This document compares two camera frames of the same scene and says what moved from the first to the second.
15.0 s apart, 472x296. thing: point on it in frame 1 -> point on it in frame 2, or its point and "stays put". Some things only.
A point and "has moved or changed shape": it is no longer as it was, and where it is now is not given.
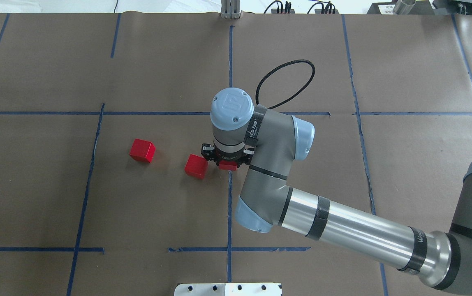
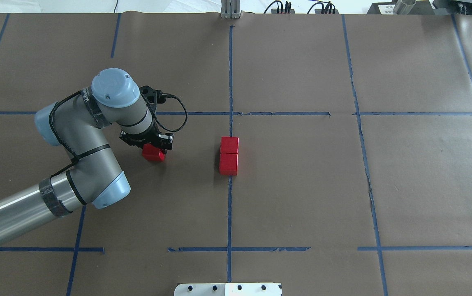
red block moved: [142, 150] has moved or changed shape
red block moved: [227, 165] has moved or changed shape
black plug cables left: [288, 5] stays put
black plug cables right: [325, 8] stays put
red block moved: [197, 166] -> [228, 164]
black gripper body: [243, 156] -> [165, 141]
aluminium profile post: [230, 9] stays put
